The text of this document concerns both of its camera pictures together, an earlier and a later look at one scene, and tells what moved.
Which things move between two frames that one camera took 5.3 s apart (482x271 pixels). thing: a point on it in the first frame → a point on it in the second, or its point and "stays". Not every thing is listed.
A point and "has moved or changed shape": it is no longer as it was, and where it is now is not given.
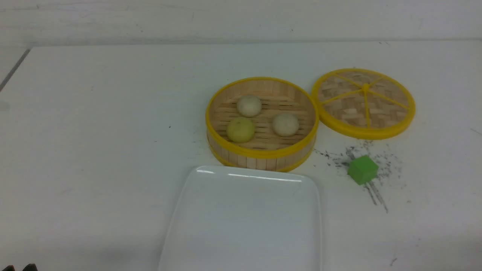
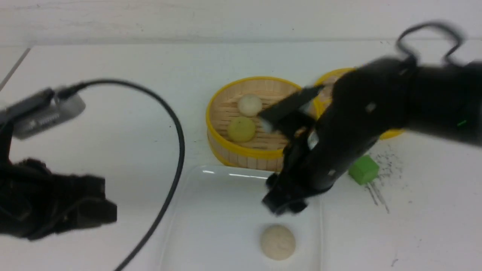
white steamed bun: (249, 106) stays
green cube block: (363, 169) stays
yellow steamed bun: (241, 130) stays
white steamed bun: (285, 125) has moved or changed shape
